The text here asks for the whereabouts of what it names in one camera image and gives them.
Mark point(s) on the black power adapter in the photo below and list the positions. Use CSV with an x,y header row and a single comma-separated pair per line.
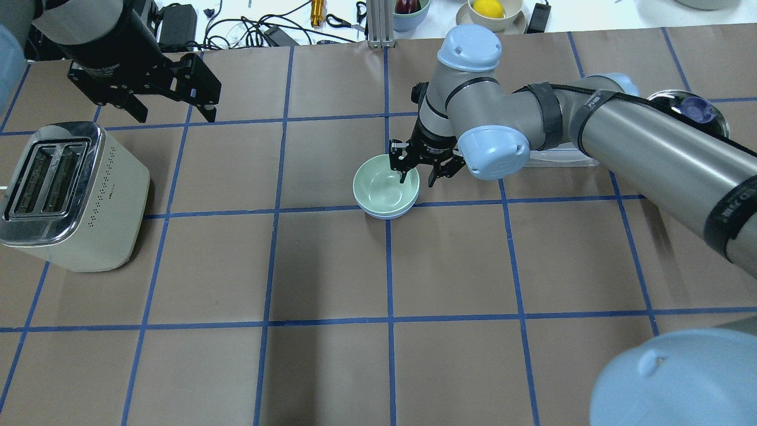
x,y
539,18

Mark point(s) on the blue saucepan with glass lid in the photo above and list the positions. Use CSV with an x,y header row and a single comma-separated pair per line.
x,y
693,107

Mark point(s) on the black scissors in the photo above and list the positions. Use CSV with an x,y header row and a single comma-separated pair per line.
x,y
357,23

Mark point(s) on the beige plate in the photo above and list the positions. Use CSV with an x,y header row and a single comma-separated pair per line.
x,y
519,25

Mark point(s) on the cream and chrome toaster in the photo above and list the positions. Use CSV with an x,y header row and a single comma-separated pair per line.
x,y
76,198

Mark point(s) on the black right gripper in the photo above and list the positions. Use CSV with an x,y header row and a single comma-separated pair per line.
x,y
431,141

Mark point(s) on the yellow handled screwdriver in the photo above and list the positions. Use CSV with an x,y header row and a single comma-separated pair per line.
x,y
317,13

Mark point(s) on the clear plastic lidded container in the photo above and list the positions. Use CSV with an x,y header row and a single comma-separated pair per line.
x,y
560,158

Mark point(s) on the black laptop power brick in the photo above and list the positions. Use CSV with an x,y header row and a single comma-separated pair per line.
x,y
177,29

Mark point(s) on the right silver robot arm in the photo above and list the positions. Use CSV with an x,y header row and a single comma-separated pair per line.
x,y
701,376

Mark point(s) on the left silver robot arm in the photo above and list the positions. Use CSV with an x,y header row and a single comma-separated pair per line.
x,y
52,18

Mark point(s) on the aluminium frame post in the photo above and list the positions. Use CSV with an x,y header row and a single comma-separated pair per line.
x,y
380,24

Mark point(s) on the green bowl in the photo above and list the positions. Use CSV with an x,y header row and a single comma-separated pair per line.
x,y
376,185

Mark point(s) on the blue bowl with fruit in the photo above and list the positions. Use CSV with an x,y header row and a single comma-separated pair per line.
x,y
408,15

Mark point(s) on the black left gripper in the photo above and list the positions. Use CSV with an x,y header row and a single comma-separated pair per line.
x,y
112,47

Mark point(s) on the beige bowl with lemon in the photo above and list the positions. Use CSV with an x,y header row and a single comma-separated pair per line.
x,y
494,14

